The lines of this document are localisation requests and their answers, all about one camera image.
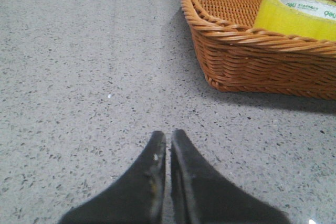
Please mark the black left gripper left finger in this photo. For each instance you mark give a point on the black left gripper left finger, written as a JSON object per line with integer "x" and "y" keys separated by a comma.
{"x": 136, "y": 197}

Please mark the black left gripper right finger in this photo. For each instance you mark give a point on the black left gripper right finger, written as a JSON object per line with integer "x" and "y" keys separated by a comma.
{"x": 201, "y": 194}

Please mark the yellow tape roll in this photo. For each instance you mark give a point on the yellow tape roll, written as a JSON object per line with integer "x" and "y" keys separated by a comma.
{"x": 305, "y": 18}

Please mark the brown wicker basket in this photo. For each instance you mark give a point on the brown wicker basket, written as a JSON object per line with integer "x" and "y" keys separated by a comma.
{"x": 235, "y": 56}

